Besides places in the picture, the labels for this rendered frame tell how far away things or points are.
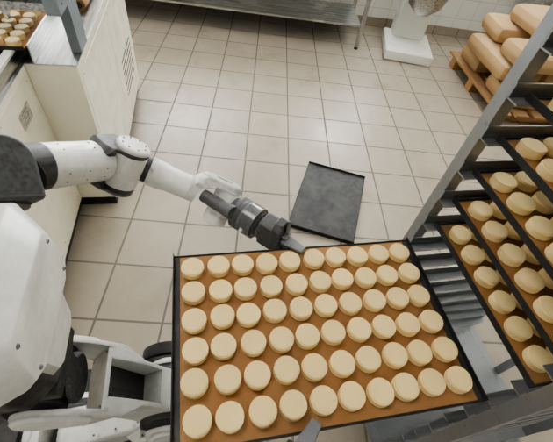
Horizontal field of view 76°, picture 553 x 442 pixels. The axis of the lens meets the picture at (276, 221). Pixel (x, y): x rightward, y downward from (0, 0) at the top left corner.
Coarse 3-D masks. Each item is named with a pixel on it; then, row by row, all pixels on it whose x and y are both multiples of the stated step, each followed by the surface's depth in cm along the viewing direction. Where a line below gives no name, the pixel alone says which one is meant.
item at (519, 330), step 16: (464, 224) 93; (464, 240) 87; (464, 256) 84; (480, 256) 84; (480, 272) 81; (496, 272) 83; (480, 288) 80; (496, 288) 81; (496, 304) 76; (512, 304) 76; (512, 320) 74; (528, 320) 75; (512, 336) 73; (528, 336) 72; (528, 352) 69; (544, 352) 70; (528, 368) 69
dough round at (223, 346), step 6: (216, 336) 70; (222, 336) 70; (228, 336) 71; (216, 342) 69; (222, 342) 70; (228, 342) 70; (234, 342) 70; (216, 348) 69; (222, 348) 69; (228, 348) 69; (234, 348) 69; (216, 354) 68; (222, 354) 68; (228, 354) 68
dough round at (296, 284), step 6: (288, 276) 81; (294, 276) 81; (300, 276) 81; (288, 282) 80; (294, 282) 80; (300, 282) 80; (306, 282) 81; (288, 288) 79; (294, 288) 79; (300, 288) 80; (306, 288) 80; (294, 294) 80; (300, 294) 80
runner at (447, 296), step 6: (438, 294) 130; (444, 294) 131; (450, 294) 132; (456, 294) 133; (462, 294) 133; (468, 294) 134; (474, 294) 134; (444, 300) 131; (450, 300) 131; (456, 300) 131; (462, 300) 132
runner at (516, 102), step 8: (520, 88) 63; (528, 88) 64; (536, 88) 64; (544, 88) 64; (552, 88) 65; (512, 96) 65; (520, 96) 65; (536, 96) 66; (544, 96) 66; (552, 96) 66; (520, 104) 63; (528, 104) 64
